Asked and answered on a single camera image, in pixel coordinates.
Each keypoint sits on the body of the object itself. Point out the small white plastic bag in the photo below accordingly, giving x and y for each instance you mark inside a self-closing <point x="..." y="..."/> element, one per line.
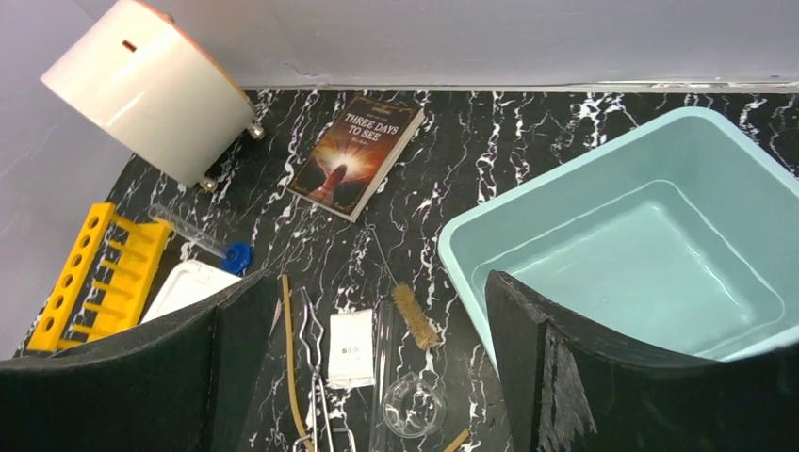
<point x="351" y="353"/>

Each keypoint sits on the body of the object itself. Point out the white plastic bin lid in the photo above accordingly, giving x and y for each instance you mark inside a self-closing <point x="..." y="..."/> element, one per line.
<point x="188" y="283"/>

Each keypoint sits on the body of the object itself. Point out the test tube brush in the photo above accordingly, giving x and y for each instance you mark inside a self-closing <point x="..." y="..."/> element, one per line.
<point x="404" y="297"/>

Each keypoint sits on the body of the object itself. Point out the glass stirring rod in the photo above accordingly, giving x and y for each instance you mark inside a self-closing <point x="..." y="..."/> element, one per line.
<point x="383" y="373"/>

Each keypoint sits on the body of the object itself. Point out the metal crucible tongs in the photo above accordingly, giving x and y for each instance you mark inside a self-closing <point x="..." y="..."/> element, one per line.
<point x="310" y="335"/>

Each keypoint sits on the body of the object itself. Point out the white cylindrical container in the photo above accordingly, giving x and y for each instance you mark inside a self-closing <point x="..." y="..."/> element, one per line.
<point x="141" y="79"/>

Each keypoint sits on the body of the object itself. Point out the test tube with blue cap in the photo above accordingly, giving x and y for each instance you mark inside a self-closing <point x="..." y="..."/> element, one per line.
<point x="235" y="258"/>

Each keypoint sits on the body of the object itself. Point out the yellow test tube rack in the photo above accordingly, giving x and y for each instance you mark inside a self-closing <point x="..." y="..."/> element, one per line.
<point x="105" y="282"/>

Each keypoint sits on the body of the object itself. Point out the tan rubber tube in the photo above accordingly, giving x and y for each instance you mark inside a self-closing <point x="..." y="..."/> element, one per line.
<point x="290" y="368"/>

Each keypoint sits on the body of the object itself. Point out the teal plastic bin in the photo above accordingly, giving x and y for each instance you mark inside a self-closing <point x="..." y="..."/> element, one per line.
<point x="682" y="233"/>

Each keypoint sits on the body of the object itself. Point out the Three Days To See book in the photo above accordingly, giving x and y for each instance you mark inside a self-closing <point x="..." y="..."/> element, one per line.
<point x="354" y="155"/>

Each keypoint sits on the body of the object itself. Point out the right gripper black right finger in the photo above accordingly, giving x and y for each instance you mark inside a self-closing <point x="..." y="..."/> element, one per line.
<point x="572" y="384"/>

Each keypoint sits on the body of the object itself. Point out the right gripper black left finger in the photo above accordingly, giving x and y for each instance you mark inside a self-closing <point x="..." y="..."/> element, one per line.
<point x="181" y="382"/>

